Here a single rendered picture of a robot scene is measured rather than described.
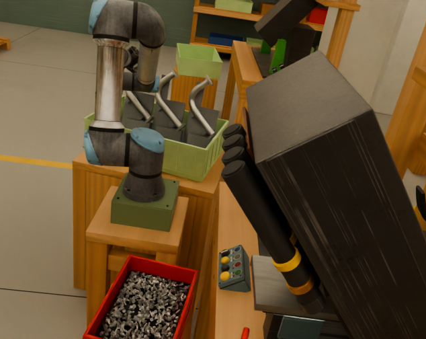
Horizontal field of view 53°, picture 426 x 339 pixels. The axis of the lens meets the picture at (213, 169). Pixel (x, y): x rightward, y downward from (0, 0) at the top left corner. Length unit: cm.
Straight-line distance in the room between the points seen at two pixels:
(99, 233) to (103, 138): 33
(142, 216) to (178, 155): 53
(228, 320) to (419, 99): 102
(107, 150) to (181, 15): 677
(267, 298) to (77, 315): 160
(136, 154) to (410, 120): 98
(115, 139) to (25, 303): 130
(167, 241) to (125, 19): 74
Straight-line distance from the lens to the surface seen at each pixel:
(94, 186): 210
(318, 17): 776
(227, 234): 148
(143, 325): 118
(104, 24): 144
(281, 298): 95
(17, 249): 284
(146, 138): 142
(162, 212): 149
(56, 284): 258
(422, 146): 171
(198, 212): 197
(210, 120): 215
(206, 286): 201
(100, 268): 161
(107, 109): 143
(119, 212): 152
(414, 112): 170
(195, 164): 194
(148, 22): 144
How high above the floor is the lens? 176
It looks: 28 degrees down
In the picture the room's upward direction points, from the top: 9 degrees clockwise
